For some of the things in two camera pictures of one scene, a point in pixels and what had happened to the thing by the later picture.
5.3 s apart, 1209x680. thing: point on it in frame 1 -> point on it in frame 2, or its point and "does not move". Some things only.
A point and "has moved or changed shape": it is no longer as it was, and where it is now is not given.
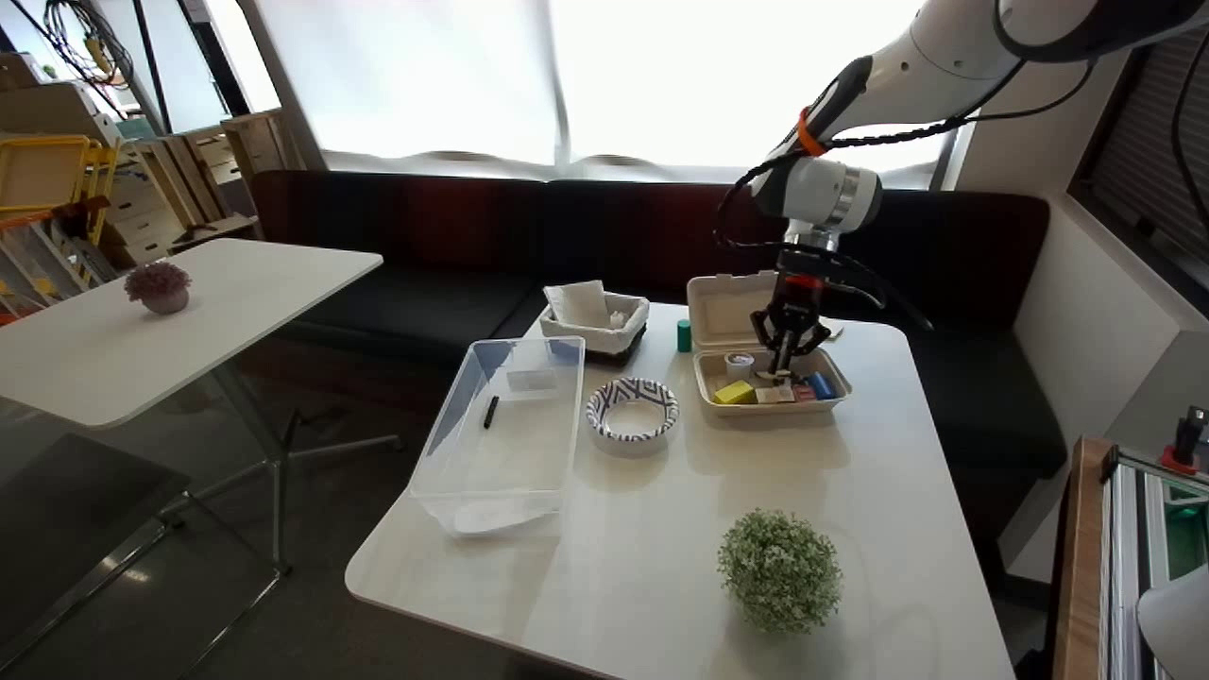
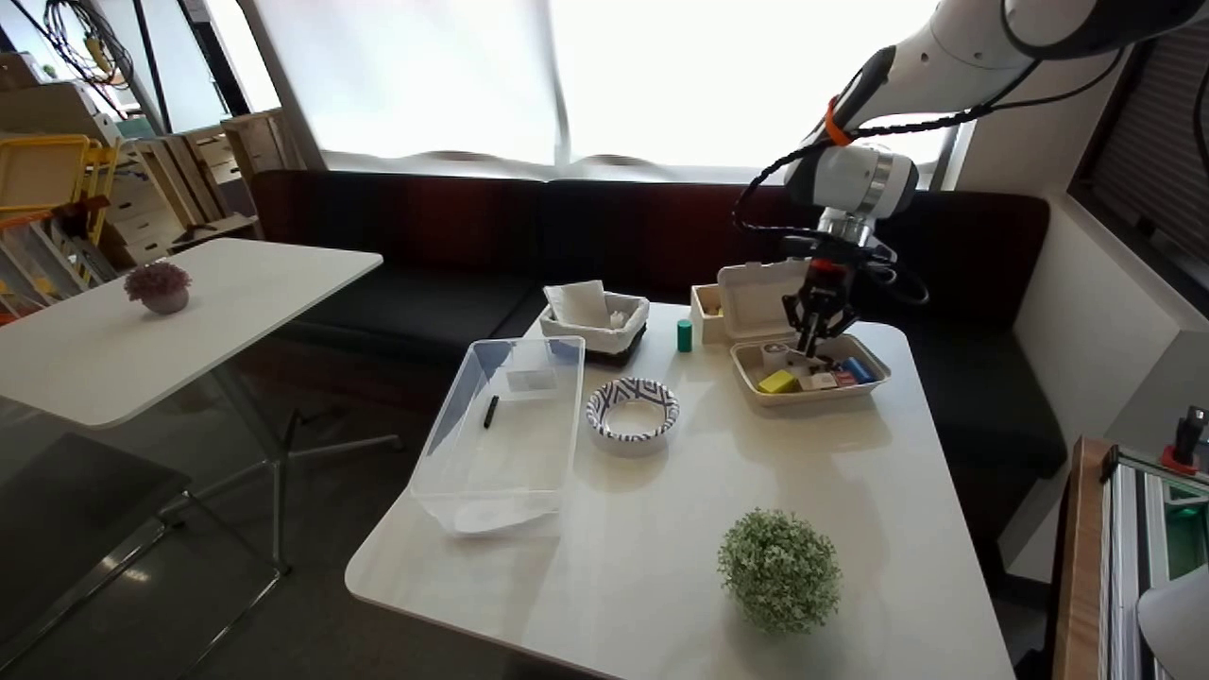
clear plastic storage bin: [488, 485] does not move
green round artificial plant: [781, 570] does not move
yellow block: [738, 394] -> [781, 381]
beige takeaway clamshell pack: [731, 356] has moved or changed shape
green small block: [684, 335] does not move
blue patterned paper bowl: [634, 413] does not move
